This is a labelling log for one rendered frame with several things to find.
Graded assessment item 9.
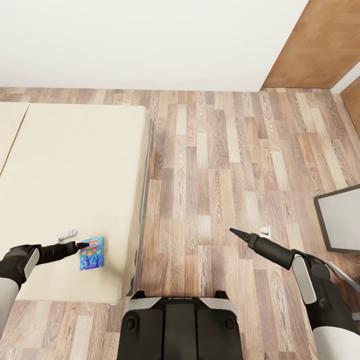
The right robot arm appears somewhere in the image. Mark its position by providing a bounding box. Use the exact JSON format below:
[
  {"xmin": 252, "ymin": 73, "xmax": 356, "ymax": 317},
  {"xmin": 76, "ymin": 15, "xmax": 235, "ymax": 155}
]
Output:
[{"xmin": 230, "ymin": 226, "xmax": 360, "ymax": 360}]

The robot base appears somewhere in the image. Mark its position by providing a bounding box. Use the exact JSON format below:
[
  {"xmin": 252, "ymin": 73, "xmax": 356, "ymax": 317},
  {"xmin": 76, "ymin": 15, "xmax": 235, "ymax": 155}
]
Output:
[{"xmin": 116, "ymin": 291, "xmax": 244, "ymax": 360}]

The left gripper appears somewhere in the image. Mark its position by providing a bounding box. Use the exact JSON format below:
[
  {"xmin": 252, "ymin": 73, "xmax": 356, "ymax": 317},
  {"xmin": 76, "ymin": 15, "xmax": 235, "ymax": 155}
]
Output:
[{"xmin": 49, "ymin": 241, "xmax": 89, "ymax": 263}]

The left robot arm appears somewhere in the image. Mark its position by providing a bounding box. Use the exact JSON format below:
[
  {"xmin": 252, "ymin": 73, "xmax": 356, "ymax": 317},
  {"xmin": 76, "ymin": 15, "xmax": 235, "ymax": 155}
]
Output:
[{"xmin": 0, "ymin": 229, "xmax": 89, "ymax": 341}]

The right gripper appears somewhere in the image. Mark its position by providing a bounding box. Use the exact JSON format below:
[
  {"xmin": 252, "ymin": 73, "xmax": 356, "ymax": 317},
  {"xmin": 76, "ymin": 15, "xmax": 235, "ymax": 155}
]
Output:
[{"xmin": 230, "ymin": 228, "xmax": 283, "ymax": 263}]

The board game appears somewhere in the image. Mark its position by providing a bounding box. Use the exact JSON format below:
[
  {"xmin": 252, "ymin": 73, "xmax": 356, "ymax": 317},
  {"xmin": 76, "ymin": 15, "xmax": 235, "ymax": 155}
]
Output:
[{"xmin": 79, "ymin": 236, "xmax": 104, "ymax": 271}]

